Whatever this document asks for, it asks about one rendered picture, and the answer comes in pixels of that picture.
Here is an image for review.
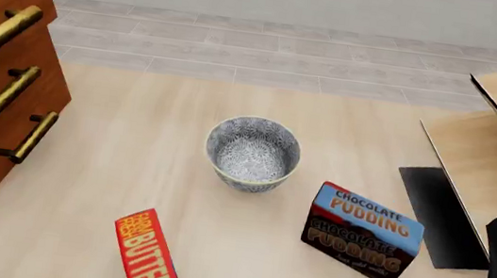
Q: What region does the blue-white patterned bowl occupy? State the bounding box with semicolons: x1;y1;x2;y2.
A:
200;110;306;200

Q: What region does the pale wood and black furniture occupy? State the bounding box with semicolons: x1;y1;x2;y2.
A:
386;41;497;278

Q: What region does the chocolate pudding box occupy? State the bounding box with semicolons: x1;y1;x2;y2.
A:
295;178;430;278

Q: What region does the red butter box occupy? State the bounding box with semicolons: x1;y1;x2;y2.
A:
107;203;195;278

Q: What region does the short brass drawer handle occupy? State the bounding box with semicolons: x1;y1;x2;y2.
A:
0;104;61;169

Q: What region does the medium brass drawer handle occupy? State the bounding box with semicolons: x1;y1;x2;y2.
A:
0;60;43;124

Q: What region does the long brass drawer handle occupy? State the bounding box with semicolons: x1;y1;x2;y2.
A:
0;0;46;64

